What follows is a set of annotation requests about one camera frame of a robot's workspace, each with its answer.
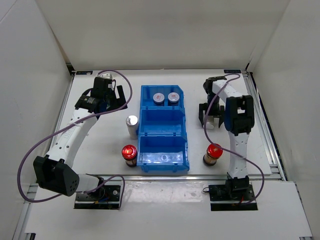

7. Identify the near blue storage bin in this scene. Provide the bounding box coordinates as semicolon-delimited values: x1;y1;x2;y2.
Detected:
137;134;190;173

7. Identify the red-lid sauce jar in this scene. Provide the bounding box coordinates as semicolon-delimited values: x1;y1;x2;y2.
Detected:
202;144;223;166
121;144;138;168

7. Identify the left red-lid sauce jar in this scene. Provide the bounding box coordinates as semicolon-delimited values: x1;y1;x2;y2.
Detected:
121;144;138;168

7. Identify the right black logo label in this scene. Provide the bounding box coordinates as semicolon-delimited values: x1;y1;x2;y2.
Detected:
224;69;242;74

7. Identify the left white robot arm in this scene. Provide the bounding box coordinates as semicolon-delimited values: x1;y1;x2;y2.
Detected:
33;73;126;200

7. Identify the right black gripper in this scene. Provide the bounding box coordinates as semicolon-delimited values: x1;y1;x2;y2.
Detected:
199;92;225;127

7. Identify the black logo label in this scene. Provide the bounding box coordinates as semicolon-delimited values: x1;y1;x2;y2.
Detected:
224;69;242;74
75;70;93;75

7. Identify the silver-lid blue-label bottle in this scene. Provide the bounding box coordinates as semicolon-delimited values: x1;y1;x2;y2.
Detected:
205;116;217;131
125;115;139;140

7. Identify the right red-lid sauce jar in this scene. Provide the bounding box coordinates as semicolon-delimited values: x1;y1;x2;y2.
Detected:
202;144;223;166

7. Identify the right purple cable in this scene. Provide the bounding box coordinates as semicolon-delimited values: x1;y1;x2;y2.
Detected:
203;73;265;206

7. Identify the left black logo label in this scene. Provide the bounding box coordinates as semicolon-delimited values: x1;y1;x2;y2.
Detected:
75;70;93;75

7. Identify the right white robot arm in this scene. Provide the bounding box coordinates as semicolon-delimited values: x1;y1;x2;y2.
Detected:
198;76;255;200

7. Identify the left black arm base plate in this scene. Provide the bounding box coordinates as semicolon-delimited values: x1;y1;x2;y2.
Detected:
73;184;122;210

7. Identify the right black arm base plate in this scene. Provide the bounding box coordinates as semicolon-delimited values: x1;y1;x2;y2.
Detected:
202;184;258;212

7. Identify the white-lid spice jar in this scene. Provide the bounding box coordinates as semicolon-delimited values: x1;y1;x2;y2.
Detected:
167;92;180;106
152;92;165;107

